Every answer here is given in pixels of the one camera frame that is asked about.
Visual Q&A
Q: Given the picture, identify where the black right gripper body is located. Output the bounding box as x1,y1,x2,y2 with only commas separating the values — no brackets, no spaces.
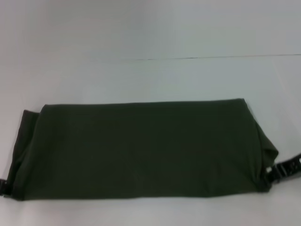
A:
281,152,301,178

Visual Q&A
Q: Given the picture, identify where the dark green FREE T-shirt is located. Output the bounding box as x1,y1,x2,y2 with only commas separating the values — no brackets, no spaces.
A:
7,97,280,201

